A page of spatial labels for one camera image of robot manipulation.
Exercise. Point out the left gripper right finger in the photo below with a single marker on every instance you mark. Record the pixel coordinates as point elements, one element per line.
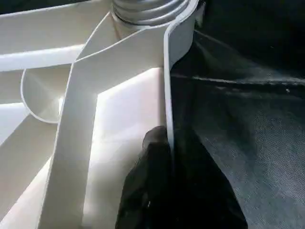
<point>202,191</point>

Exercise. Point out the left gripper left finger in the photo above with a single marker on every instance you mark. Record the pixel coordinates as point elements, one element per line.
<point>147,191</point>

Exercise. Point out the white plastic table top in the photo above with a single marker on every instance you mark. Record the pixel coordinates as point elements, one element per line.
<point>86,114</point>

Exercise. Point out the white plastic table leg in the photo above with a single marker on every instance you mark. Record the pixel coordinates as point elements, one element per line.
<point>150,12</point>

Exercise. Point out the black work mat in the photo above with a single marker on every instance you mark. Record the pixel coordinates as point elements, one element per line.
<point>252,124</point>

